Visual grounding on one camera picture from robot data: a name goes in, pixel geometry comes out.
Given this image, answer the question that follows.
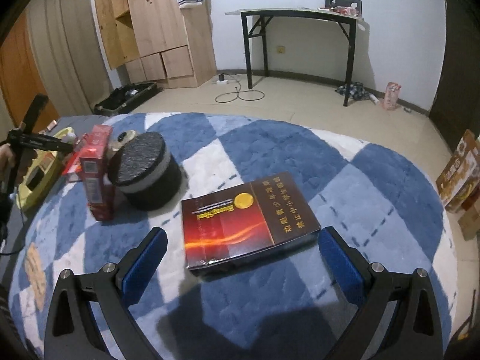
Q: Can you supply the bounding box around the grey bed sheet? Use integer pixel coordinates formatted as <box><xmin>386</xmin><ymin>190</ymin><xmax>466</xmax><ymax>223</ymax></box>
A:
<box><xmin>41</xmin><ymin>115</ymin><xmax>107</xmax><ymax>137</ymax></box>

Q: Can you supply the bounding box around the black open suitcase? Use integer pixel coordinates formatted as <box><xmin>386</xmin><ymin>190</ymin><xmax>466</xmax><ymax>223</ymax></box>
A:
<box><xmin>93</xmin><ymin>81</ymin><xmax>163</xmax><ymax>117</ymax></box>

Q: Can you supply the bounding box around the black power cable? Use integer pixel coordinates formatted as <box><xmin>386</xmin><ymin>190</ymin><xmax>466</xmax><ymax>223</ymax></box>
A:
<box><xmin>214</xmin><ymin>76</ymin><xmax>266</xmax><ymax>104</ymax></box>

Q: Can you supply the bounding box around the plaid cloth pile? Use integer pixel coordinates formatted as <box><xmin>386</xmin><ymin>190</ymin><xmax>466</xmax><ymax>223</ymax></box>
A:
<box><xmin>335</xmin><ymin>82</ymin><xmax>370</xmax><ymax>101</ymax></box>

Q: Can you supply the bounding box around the red white cigarette pack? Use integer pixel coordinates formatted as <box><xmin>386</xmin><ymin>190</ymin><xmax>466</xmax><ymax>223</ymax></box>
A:
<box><xmin>62</xmin><ymin>151</ymin><xmax>82</xmax><ymax>183</ymax></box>

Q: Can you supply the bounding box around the blue white checkered rug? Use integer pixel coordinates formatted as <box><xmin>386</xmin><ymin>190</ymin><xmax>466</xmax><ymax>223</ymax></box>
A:
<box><xmin>8</xmin><ymin>113</ymin><xmax>458</xmax><ymax>359</ymax></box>

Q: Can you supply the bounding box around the black foam cylinder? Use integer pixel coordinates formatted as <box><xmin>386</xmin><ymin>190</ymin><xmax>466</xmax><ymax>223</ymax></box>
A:
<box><xmin>107</xmin><ymin>132</ymin><xmax>182</xmax><ymax>211</ymax></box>

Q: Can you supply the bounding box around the black chair back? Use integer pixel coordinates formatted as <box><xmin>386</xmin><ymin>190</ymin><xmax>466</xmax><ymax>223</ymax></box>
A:
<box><xmin>325</xmin><ymin>0</ymin><xmax>363</xmax><ymax>17</ymax></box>

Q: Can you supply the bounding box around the small white round device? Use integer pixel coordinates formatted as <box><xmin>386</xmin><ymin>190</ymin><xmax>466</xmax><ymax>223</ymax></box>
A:
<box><xmin>108</xmin><ymin>130</ymin><xmax>138</xmax><ymax>154</ymax></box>

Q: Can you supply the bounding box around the pink snack bag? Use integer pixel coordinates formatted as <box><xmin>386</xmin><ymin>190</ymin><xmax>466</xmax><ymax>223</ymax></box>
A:
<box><xmin>382</xmin><ymin>82</ymin><xmax>401</xmax><ymax>111</ymax></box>

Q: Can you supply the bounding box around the person's hand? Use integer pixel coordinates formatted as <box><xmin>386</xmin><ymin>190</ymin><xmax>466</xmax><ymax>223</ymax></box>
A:
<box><xmin>0</xmin><ymin>143</ymin><xmax>16</xmax><ymax>178</ymax></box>

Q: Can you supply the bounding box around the small brown cardboard box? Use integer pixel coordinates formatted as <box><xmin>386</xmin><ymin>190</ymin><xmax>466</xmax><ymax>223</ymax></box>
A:
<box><xmin>458</xmin><ymin>196</ymin><xmax>480</xmax><ymax>240</ymax></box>

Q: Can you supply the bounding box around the orange printed cardboard box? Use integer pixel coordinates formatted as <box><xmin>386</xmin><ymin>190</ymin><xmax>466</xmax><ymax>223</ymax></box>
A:
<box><xmin>436</xmin><ymin>129</ymin><xmax>479</xmax><ymax>212</ymax></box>

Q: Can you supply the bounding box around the tall red cigarette box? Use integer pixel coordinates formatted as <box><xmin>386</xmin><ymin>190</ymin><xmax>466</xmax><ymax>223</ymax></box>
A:
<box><xmin>79</xmin><ymin>124</ymin><xmax>115</xmax><ymax>222</ymax></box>

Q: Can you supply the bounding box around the dark red cigarette carton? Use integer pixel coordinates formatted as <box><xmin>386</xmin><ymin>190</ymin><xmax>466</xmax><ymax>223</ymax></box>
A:
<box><xmin>181</xmin><ymin>172</ymin><xmax>320</xmax><ymax>275</ymax></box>

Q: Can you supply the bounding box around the wooden wardrobe cabinet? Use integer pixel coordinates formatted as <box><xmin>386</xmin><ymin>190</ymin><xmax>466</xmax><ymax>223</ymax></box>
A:
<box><xmin>94</xmin><ymin>0</ymin><xmax>216</xmax><ymax>89</ymax></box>

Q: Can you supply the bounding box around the yellow plastic basin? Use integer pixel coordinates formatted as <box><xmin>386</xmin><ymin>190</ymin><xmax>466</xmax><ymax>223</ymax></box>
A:
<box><xmin>16</xmin><ymin>150</ymin><xmax>72</xmax><ymax>212</ymax></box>

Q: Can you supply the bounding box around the dark wooden door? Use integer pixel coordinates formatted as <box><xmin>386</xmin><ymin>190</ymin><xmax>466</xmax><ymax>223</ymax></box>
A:
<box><xmin>429</xmin><ymin>0</ymin><xmax>479</xmax><ymax>150</ymax></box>

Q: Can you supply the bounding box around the black folding table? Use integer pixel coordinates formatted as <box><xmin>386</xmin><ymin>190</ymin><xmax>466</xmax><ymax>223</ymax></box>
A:
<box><xmin>227</xmin><ymin>7</ymin><xmax>368</xmax><ymax>107</ymax></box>

